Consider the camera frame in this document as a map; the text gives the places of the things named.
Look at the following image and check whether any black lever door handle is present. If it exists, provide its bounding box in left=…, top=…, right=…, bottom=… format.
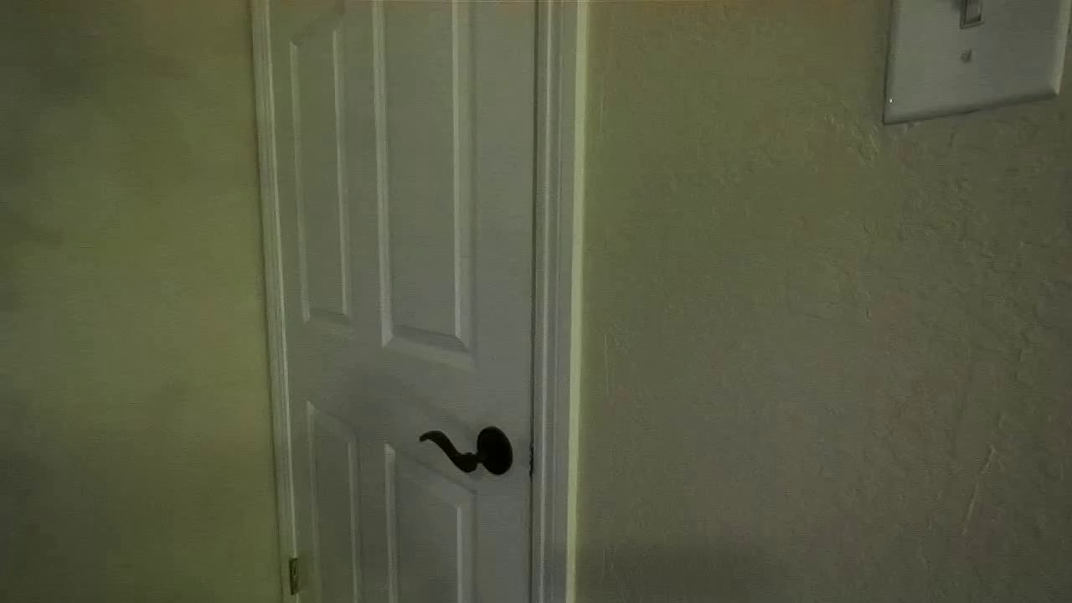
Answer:
left=416, top=421, right=520, bottom=480

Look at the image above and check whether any white panelled door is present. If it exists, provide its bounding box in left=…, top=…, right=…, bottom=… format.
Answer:
left=266, top=0, right=542, bottom=603

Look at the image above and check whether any white door frame trim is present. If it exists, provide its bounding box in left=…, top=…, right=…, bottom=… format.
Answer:
left=249, top=0, right=594, bottom=603

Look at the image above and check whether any white light switch plate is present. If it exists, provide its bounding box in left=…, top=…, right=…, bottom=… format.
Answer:
left=880, top=0, right=1072, bottom=127

